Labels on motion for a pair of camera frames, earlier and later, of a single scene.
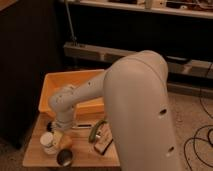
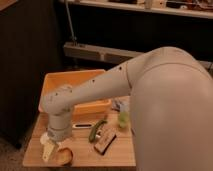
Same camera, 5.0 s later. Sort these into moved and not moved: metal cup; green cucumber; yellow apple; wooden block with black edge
Moved: yellow apple
Not moved: metal cup; wooden block with black edge; green cucumber
